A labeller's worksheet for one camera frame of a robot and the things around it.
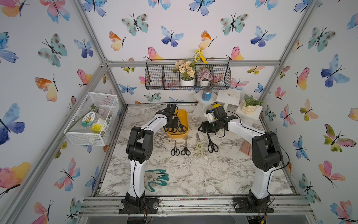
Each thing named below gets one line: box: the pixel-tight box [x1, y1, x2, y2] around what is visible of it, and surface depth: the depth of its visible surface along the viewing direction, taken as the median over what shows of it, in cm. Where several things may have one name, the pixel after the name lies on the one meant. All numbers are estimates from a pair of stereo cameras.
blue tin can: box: [201, 87, 213, 102], surface depth 101 cm
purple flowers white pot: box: [197, 68, 214, 87], surface depth 91 cm
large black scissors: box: [206, 131, 219, 153], surface depth 98 cm
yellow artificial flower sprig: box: [190, 49, 208, 68], surface depth 85 cm
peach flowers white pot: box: [172, 59, 197, 87], surface depth 85 cm
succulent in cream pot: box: [240, 94, 265, 115], surface depth 92 cm
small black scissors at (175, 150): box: [170, 140, 180, 156], surface depth 96 cm
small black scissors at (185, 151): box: [180, 137, 191, 156], surface depth 95 cm
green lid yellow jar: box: [81, 111, 107, 134], surface depth 66 cm
